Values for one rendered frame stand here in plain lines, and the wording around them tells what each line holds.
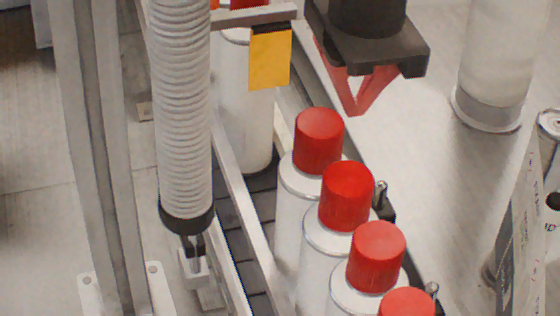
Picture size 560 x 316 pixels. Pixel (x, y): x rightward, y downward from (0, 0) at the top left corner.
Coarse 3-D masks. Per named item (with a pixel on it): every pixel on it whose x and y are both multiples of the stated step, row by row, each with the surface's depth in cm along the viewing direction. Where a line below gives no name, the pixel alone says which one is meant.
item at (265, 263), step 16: (224, 144) 71; (224, 160) 70; (224, 176) 70; (240, 176) 69; (240, 192) 68; (240, 208) 66; (256, 224) 65; (256, 240) 64; (256, 256) 63; (272, 256) 63; (272, 272) 62; (272, 288) 61; (272, 304) 61; (288, 304) 60
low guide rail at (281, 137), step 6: (276, 108) 82; (276, 114) 81; (276, 120) 81; (282, 120) 81; (276, 126) 80; (282, 126) 80; (276, 132) 80; (282, 132) 80; (288, 132) 80; (276, 138) 80; (282, 138) 79; (288, 138) 79; (276, 144) 80; (282, 144) 79; (288, 144) 79; (282, 150) 79; (288, 150) 78; (282, 156) 79
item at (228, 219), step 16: (272, 144) 84; (272, 160) 82; (256, 176) 80; (272, 176) 80; (224, 192) 79; (256, 192) 79; (272, 192) 79; (224, 208) 77; (256, 208) 77; (272, 208) 78; (224, 224) 76; (240, 224) 76; (272, 224) 76; (240, 240) 75; (272, 240) 75; (240, 256) 73; (240, 272) 72; (256, 272) 72; (256, 288) 71; (256, 304) 70
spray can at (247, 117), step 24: (240, 0) 67; (264, 0) 68; (240, 48) 69; (240, 72) 71; (240, 96) 73; (264, 96) 74; (240, 120) 75; (264, 120) 76; (240, 144) 77; (264, 144) 78; (240, 168) 79; (264, 168) 80
